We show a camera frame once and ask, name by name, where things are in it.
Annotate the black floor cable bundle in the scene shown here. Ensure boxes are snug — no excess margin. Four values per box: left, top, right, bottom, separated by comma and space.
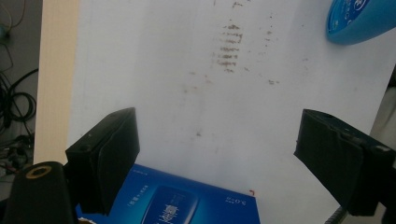
0, 68, 39, 138

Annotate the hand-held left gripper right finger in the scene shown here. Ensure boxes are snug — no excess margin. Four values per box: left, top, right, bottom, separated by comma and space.
293, 108, 396, 217

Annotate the black corrugated cable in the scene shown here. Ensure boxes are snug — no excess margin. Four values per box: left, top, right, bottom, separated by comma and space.
323, 206, 348, 224

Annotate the blue cardboard box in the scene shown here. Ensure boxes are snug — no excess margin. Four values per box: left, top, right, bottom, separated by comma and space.
75, 163, 262, 224

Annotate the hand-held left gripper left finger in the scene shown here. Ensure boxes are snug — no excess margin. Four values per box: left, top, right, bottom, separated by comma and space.
64, 106, 141, 217

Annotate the white work table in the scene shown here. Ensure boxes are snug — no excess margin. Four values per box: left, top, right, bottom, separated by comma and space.
66, 0, 396, 224

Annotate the blue plastic bottle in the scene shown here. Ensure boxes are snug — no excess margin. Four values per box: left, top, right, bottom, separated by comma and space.
325, 0, 396, 46

